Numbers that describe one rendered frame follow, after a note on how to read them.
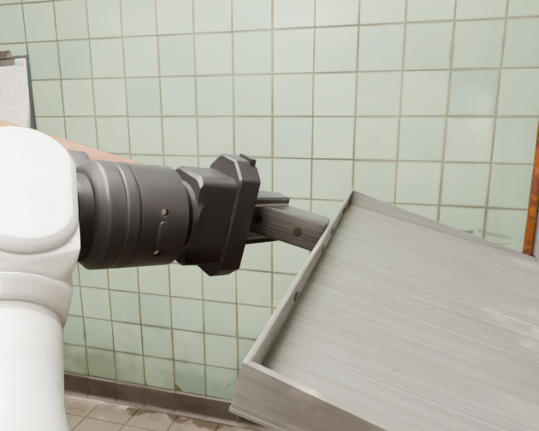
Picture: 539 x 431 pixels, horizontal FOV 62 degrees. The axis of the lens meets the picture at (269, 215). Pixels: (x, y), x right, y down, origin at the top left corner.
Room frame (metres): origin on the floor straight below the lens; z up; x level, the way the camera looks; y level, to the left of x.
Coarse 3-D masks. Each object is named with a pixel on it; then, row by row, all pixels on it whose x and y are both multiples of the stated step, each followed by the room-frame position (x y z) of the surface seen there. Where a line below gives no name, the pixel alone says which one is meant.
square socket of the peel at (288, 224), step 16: (256, 208) 0.45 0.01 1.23; (272, 208) 0.45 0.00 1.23; (288, 208) 0.46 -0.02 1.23; (256, 224) 0.45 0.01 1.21; (272, 224) 0.45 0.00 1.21; (288, 224) 0.44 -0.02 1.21; (304, 224) 0.44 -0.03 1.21; (320, 224) 0.44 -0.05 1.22; (288, 240) 0.44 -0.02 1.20; (304, 240) 0.44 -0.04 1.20
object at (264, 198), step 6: (258, 192) 0.46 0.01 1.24; (264, 192) 0.46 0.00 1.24; (270, 192) 0.47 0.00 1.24; (276, 192) 0.48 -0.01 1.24; (258, 198) 0.44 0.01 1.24; (264, 198) 0.44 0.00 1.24; (270, 198) 0.45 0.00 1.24; (276, 198) 0.46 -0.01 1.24; (282, 198) 0.46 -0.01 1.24; (288, 198) 0.47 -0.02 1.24; (258, 204) 0.44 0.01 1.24; (264, 204) 0.44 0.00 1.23; (270, 204) 0.45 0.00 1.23; (276, 204) 0.46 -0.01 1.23; (282, 204) 0.46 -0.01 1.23
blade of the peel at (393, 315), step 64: (320, 256) 0.43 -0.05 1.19; (384, 256) 0.48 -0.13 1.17; (448, 256) 0.55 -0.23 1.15; (512, 256) 0.63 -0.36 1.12; (320, 320) 0.29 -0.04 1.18; (384, 320) 0.32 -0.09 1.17; (448, 320) 0.35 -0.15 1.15; (512, 320) 0.38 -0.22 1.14; (256, 384) 0.18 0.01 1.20; (320, 384) 0.22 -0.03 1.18; (384, 384) 0.23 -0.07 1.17; (448, 384) 0.25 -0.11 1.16; (512, 384) 0.27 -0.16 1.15
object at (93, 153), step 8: (0, 120) 0.55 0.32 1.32; (64, 144) 0.52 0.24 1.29; (72, 144) 0.52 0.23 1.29; (88, 152) 0.51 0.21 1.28; (96, 152) 0.51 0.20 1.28; (104, 152) 0.52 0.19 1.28; (104, 160) 0.50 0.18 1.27; (112, 160) 0.50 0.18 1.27; (120, 160) 0.50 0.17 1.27; (128, 160) 0.51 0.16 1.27
